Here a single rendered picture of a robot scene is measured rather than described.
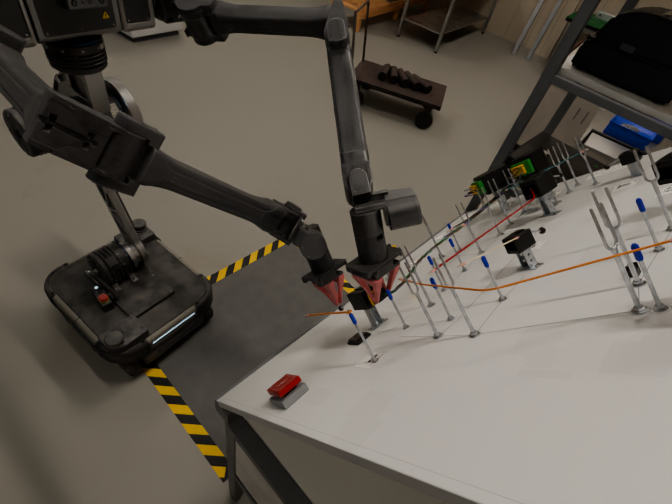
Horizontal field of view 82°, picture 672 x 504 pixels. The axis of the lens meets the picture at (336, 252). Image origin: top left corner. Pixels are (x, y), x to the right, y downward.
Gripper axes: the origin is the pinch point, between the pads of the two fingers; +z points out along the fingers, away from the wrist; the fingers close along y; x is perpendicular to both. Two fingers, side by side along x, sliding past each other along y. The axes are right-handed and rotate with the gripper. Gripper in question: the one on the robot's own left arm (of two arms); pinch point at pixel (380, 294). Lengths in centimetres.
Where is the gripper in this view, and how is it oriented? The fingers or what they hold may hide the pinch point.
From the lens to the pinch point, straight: 81.5
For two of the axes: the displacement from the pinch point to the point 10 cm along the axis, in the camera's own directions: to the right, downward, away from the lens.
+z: 2.0, 8.6, 4.6
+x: -6.8, -2.1, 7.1
